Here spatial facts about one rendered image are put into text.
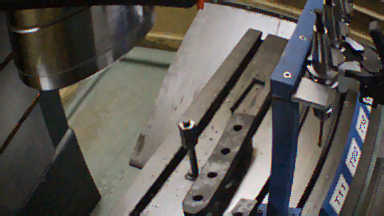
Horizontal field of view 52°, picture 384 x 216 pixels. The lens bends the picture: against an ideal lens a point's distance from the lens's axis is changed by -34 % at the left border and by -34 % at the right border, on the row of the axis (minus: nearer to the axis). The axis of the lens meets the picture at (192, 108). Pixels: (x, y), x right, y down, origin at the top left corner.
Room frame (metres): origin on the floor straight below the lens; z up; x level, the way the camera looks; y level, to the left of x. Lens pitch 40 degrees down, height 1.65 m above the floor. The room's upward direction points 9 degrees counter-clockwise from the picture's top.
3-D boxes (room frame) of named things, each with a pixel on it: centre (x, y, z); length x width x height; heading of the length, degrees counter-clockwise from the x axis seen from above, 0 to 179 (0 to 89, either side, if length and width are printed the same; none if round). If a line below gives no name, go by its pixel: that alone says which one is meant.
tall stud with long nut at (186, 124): (0.72, 0.01, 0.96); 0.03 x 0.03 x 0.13
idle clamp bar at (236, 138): (0.67, -0.03, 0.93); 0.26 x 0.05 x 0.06; 152
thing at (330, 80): (0.56, -0.20, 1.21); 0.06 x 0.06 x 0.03
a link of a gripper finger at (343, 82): (0.60, -0.26, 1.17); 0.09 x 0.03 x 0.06; 81
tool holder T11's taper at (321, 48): (0.56, -0.20, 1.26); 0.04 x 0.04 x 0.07
